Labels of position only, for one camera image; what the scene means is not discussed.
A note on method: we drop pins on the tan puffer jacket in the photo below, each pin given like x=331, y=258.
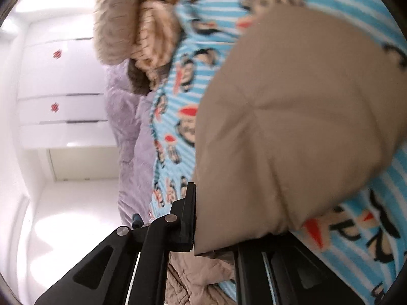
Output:
x=295, y=127

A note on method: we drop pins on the beige knitted clothes pile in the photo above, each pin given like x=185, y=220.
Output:
x=140, y=81

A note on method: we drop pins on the blue striped monkey print blanket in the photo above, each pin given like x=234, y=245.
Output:
x=187, y=79

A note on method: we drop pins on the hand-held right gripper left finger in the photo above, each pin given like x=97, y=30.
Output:
x=187, y=219

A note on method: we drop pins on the purple plush duvet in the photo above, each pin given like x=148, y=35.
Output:
x=127, y=117

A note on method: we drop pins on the cream chunky knit sweater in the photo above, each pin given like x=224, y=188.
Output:
x=155, y=38

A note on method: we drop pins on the red door ornament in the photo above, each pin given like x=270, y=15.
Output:
x=58, y=54
x=54, y=107

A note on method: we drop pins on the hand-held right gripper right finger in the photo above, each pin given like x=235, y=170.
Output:
x=251, y=276

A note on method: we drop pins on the white wardrobe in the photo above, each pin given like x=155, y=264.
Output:
x=63, y=79

